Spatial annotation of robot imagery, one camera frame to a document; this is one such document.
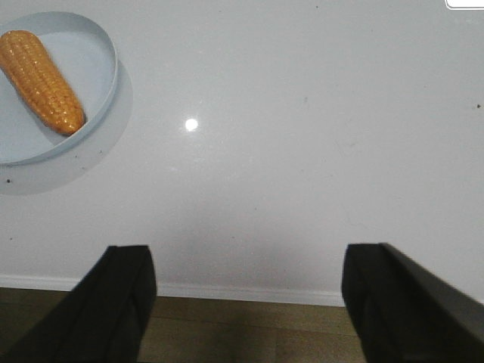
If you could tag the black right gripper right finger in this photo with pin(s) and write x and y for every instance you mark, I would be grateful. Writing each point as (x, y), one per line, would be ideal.
(401, 312)

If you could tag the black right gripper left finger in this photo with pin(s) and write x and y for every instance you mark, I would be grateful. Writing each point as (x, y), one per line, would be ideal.
(103, 319)

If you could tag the light blue round plate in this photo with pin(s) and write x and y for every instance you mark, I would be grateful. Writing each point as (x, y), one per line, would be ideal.
(88, 60)

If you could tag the orange corn cob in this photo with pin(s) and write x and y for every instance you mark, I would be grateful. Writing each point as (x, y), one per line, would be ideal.
(29, 67)

